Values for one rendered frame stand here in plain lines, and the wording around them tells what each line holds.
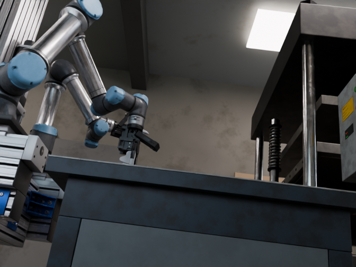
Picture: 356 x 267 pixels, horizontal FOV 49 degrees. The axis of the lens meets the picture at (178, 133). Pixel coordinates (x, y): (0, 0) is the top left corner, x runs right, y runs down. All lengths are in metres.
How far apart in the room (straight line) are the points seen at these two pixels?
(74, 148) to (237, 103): 2.23
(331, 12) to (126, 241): 1.65
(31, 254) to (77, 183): 3.43
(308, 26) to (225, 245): 1.44
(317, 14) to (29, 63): 1.40
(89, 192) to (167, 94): 4.57
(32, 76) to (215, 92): 4.24
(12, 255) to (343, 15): 3.59
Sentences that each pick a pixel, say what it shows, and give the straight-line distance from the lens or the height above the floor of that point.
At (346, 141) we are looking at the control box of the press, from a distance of 1.74.
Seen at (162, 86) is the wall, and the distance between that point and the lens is 5.49.
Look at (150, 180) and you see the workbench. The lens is 0.87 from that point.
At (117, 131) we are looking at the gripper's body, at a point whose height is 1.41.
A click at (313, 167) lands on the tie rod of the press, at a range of 1.77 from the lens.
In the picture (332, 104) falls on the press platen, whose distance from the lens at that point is 2.01.
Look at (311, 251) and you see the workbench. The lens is 0.91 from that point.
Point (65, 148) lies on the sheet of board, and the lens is 5.01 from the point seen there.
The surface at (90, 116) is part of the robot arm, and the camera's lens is 2.10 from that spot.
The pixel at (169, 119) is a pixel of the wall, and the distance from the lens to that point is 5.24.
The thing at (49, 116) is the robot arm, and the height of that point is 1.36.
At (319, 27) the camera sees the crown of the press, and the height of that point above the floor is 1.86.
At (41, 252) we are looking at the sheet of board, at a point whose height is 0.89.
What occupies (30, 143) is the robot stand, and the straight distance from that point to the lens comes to 1.40.
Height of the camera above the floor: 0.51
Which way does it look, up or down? 24 degrees up
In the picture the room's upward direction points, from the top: 8 degrees clockwise
